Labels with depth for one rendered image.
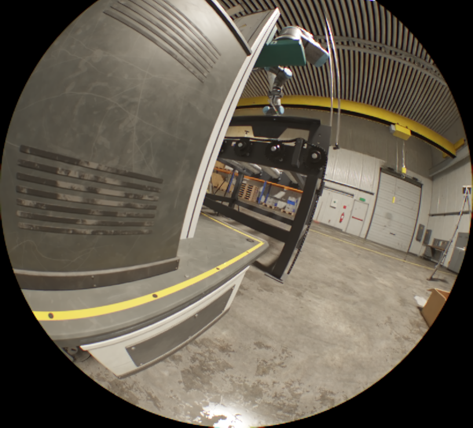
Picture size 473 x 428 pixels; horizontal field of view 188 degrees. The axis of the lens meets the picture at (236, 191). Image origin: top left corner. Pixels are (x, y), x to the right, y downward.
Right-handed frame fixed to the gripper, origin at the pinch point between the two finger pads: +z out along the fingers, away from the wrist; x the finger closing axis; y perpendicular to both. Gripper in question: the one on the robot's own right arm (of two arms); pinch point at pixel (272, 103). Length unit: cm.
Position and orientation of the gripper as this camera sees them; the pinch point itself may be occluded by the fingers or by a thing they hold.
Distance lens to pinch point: 130.0
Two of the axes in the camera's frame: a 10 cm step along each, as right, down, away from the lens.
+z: -3.0, 9.5, 0.2
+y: -5.4, -1.5, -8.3
